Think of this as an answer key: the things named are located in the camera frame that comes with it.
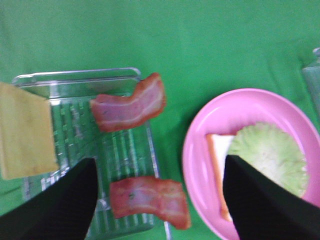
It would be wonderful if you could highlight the pink round plate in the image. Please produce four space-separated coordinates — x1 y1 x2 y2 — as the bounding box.
182 88 320 240

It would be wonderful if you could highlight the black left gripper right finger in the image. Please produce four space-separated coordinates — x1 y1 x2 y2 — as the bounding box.
223 155 320 240

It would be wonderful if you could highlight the clear plastic tray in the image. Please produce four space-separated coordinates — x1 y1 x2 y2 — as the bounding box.
12 67 172 240
302 47 320 117

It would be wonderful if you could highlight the clear left plastic tray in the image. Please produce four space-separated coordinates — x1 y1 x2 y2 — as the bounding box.
12 67 172 240

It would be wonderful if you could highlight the yellow toy cheese slice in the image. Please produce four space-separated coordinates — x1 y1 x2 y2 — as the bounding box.
0 82 59 180

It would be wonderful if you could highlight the toy bacon strip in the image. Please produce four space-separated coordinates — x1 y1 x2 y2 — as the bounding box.
89 72 166 133
109 176 192 230

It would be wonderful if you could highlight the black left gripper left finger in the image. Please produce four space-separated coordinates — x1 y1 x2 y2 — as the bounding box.
0 158 98 240

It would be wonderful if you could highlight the clear right plastic tray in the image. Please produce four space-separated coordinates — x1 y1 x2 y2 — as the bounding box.
302 47 320 117

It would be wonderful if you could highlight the green toy lettuce leaf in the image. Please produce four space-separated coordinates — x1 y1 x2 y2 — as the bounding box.
227 122 309 198

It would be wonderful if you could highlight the toy bacon strip front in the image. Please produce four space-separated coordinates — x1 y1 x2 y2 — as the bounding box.
109 176 192 230

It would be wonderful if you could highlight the toy bread slice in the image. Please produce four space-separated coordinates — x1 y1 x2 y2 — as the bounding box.
205 133 235 222

